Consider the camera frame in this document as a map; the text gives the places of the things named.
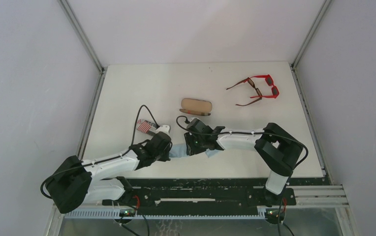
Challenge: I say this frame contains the light blue cleaning cloth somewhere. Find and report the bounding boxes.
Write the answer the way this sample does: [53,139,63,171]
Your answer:
[169,144,189,158]

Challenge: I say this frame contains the brown striped glasses case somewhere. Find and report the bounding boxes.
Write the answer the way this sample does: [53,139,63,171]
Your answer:
[179,98,212,116]

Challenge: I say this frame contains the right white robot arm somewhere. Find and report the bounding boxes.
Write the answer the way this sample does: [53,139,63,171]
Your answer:
[179,118,309,196]

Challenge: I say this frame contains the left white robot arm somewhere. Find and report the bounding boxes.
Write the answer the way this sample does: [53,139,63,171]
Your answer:
[40,132,171,214]

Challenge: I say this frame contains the brown tortoise sunglasses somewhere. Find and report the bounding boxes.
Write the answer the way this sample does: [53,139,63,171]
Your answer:
[225,77,263,107]

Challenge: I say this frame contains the red sunglasses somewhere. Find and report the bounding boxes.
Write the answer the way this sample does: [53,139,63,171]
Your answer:
[249,74,280,99]

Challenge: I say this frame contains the flag print glasses case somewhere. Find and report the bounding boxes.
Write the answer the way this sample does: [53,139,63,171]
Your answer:
[136,119,158,136]

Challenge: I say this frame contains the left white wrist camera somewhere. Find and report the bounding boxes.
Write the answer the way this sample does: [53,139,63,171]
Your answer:
[156,125,171,136]

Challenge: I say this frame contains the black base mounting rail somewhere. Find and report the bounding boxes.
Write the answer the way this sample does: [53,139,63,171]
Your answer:
[116,177,297,217]

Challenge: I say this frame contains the left aluminium frame post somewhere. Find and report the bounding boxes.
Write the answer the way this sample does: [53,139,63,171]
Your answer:
[58,0,106,160]

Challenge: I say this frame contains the aluminium frame post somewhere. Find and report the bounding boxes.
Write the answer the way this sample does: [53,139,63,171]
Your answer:
[58,0,106,160]
[290,0,334,178]

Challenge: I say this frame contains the right black camera cable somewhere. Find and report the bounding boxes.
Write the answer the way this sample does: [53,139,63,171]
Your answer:
[176,116,309,236]

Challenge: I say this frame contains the black camera cable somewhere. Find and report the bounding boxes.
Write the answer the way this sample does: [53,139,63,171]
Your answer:
[176,116,309,236]
[40,104,162,200]

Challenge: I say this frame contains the left black camera cable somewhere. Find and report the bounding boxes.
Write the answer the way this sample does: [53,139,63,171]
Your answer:
[40,104,162,200]

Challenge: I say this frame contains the right aluminium frame post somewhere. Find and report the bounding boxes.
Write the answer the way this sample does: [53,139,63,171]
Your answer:
[290,0,334,178]

